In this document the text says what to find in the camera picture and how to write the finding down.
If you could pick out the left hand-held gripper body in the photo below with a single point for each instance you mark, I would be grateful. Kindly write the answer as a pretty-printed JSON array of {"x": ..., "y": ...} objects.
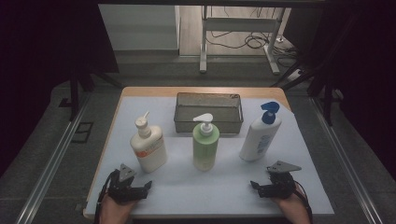
[{"x": 120, "y": 191}]

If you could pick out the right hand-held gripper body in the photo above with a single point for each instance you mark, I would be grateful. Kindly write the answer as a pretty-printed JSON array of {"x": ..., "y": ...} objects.
[{"x": 281, "y": 186}]

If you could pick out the cream pump bottle orange label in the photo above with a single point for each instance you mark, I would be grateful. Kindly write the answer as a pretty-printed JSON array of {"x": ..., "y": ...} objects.
[{"x": 151, "y": 149}]

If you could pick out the white bottle blue pump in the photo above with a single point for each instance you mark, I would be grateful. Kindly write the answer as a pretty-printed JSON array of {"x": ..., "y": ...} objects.
[{"x": 260, "y": 140}]

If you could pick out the green pump bottle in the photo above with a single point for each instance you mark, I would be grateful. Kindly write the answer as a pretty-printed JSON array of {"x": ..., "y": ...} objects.
[{"x": 205, "y": 149}]

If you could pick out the grey metal mesh basket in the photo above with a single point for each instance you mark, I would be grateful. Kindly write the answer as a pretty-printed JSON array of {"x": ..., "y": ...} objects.
[{"x": 218, "y": 112}]

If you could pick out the person's right hand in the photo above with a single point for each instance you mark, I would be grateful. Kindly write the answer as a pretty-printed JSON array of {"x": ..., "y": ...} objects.
[{"x": 291, "y": 207}]

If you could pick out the person's left hand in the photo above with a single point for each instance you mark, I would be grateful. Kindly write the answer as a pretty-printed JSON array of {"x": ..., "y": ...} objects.
[{"x": 115, "y": 213}]

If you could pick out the white table mat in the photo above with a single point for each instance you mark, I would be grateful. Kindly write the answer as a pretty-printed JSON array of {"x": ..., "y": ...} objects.
[{"x": 218, "y": 193}]

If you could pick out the black metal stand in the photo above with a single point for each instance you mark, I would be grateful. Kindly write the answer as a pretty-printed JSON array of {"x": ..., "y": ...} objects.
[
  {"x": 327, "y": 93},
  {"x": 74, "y": 93}
]

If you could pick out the white power strip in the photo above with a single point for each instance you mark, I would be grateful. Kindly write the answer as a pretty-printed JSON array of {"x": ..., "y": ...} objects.
[{"x": 295, "y": 75}]

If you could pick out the dark curtain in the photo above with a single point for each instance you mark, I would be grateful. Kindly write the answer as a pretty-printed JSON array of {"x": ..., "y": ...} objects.
[
  {"x": 37, "y": 62},
  {"x": 367, "y": 62}
]

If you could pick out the white cabinet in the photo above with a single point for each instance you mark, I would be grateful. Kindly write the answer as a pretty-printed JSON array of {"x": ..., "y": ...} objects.
[{"x": 140, "y": 28}]

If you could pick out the aluminium rail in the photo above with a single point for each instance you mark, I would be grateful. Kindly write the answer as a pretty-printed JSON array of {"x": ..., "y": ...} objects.
[
  {"x": 49, "y": 168},
  {"x": 348, "y": 168}
]

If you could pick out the white desk frame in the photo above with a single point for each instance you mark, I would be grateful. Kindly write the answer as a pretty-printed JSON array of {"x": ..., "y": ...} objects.
[{"x": 239, "y": 24}]

